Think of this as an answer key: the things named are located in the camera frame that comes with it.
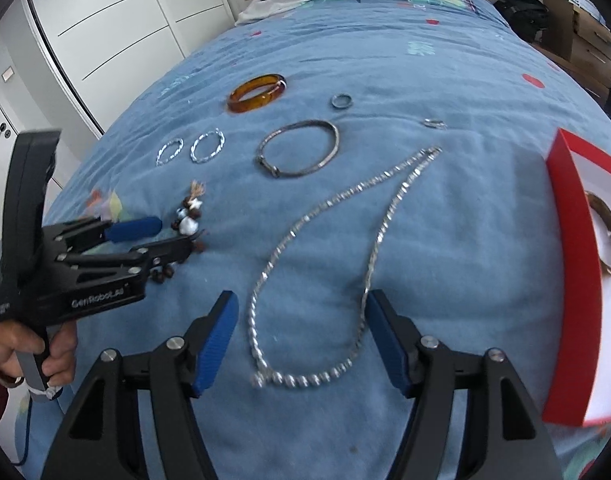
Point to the amber orange bangle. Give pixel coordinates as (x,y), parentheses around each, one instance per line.
(256,93)

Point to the wooden drawer cabinet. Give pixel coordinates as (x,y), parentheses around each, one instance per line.
(580,45)

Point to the white wardrobe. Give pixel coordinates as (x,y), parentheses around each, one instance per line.
(111,51)

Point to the thin silver bangle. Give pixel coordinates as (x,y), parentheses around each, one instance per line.
(298,149)

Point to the black backpack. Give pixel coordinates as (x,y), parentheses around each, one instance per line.
(527,18)

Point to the twisted silver hoop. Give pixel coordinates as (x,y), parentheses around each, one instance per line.
(169,151)
(207,146)

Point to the blue patterned bedspread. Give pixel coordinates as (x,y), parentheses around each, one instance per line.
(439,196)

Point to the red shallow box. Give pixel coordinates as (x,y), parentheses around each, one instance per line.
(580,394)

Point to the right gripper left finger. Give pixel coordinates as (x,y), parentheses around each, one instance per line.
(100,436)

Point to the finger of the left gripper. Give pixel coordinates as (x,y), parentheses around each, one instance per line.
(83,234)
(125,265)

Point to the person's left hand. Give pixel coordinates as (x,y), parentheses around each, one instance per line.
(59,367)

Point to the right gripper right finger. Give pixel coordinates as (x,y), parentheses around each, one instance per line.
(504,436)

